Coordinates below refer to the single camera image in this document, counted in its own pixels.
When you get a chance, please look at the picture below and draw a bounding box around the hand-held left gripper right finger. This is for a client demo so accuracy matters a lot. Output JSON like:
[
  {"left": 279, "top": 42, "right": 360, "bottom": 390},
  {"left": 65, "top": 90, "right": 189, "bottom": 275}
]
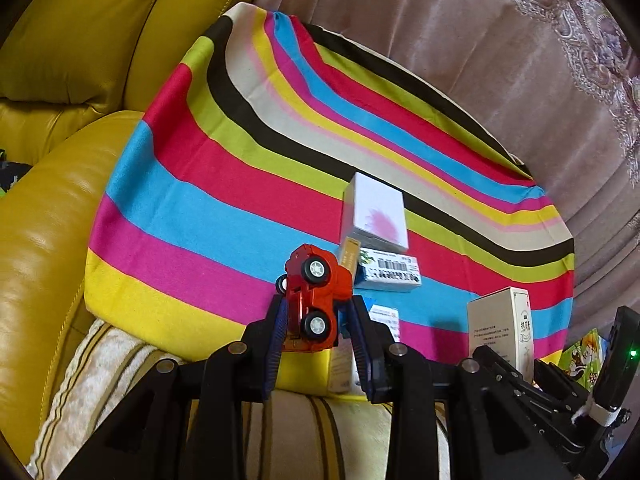
[{"left": 347, "top": 295, "right": 571, "bottom": 480}]

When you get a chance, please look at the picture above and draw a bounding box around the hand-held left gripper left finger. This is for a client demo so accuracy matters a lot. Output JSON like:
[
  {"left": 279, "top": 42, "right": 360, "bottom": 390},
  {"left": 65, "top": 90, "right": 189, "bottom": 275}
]
[{"left": 60, "top": 294, "right": 291, "bottom": 480}]

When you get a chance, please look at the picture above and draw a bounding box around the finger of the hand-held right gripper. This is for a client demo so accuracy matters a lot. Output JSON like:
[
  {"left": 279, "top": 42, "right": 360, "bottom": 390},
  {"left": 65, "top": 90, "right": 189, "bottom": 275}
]
[
  {"left": 532, "top": 359, "right": 592, "bottom": 407},
  {"left": 472, "top": 344, "right": 551, "bottom": 423}
]

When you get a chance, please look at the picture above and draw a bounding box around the cartoon printed storage box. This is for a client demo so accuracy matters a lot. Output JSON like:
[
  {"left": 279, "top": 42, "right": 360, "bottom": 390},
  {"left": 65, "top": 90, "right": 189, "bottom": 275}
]
[{"left": 557, "top": 327, "right": 613, "bottom": 391}]

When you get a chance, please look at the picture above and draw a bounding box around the tall beige box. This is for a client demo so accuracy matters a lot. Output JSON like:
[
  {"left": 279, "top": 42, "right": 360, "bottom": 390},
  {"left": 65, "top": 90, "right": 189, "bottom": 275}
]
[{"left": 467, "top": 286, "right": 536, "bottom": 381}]

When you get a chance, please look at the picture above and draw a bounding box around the red toy car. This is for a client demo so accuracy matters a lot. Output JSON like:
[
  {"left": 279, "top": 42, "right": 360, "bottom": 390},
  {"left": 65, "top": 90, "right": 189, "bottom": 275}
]
[{"left": 276, "top": 244, "right": 353, "bottom": 353}]

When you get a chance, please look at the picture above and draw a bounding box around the white box with grey print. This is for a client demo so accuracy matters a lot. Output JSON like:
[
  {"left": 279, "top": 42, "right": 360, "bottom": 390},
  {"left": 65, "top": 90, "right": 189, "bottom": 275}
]
[{"left": 327, "top": 347, "right": 368, "bottom": 396}]

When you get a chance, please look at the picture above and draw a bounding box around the white box with blue edge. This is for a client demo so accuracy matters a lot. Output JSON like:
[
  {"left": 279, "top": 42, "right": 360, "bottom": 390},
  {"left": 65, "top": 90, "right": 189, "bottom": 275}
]
[{"left": 335, "top": 297, "right": 400, "bottom": 361}]

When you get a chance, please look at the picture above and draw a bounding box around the beige striped cushion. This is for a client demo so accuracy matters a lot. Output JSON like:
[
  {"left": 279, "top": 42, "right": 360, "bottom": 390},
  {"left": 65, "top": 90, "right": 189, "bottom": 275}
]
[{"left": 25, "top": 317, "right": 451, "bottom": 480}]

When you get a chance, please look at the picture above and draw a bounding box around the blue and white box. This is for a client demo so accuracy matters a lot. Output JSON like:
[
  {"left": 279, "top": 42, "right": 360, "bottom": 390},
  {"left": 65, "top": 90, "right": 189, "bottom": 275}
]
[{"left": 352, "top": 249, "right": 422, "bottom": 291}]

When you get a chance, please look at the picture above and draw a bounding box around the small yellow box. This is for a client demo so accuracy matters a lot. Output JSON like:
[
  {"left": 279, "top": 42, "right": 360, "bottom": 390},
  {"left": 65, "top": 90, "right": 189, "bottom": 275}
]
[{"left": 337, "top": 237, "right": 363, "bottom": 281}]

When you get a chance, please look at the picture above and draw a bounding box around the white box with pink mark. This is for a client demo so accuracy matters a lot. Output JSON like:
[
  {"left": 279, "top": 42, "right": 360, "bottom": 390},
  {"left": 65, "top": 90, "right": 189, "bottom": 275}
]
[{"left": 342, "top": 171, "right": 410, "bottom": 256}]

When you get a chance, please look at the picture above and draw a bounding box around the colourful striped cloth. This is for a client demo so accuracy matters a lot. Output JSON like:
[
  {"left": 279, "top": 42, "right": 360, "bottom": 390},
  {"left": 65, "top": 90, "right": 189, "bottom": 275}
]
[{"left": 84, "top": 2, "right": 576, "bottom": 398}]

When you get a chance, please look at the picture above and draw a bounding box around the yellow leather sofa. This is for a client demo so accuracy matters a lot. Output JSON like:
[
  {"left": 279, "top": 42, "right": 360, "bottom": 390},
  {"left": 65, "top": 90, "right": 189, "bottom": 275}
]
[{"left": 0, "top": 0, "right": 273, "bottom": 461}]

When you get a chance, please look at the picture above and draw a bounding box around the pinkish beige curtain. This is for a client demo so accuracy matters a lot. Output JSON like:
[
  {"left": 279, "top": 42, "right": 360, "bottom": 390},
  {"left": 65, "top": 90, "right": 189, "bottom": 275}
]
[{"left": 252, "top": 0, "right": 640, "bottom": 391}]

